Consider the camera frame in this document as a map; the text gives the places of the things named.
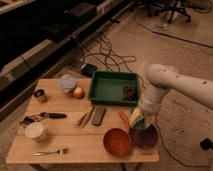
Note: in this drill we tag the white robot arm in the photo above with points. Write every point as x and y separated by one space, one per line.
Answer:
162 78

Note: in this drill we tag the silver fork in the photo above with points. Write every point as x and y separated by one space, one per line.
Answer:
59 151

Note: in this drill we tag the yellow green sponge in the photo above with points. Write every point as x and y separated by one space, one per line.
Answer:
137 115

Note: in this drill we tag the black power adapter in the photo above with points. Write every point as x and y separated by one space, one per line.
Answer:
88 69

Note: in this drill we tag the orange bowl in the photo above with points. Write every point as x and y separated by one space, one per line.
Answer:
117 142

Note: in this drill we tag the light blue crumpled cloth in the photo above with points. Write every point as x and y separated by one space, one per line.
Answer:
67 83

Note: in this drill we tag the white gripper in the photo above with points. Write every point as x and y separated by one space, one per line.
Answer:
150 102

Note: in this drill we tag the office chair base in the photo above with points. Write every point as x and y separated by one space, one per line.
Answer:
176 7

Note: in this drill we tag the black box on floor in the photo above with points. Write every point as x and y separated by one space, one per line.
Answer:
206 144

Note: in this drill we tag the green plastic tray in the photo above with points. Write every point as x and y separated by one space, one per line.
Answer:
107 88

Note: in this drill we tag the wooden chopsticks pair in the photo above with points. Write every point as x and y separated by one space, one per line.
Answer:
83 120

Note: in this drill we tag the small metal can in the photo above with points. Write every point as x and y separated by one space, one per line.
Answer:
40 96

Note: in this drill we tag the dark grapes bunch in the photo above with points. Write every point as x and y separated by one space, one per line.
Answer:
129 93

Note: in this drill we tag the purple bowl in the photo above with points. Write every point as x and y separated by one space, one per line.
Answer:
144 138

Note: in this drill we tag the dark shelving unit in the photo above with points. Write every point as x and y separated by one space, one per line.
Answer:
35 36

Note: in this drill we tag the white paper cup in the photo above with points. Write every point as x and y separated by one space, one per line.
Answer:
36 131

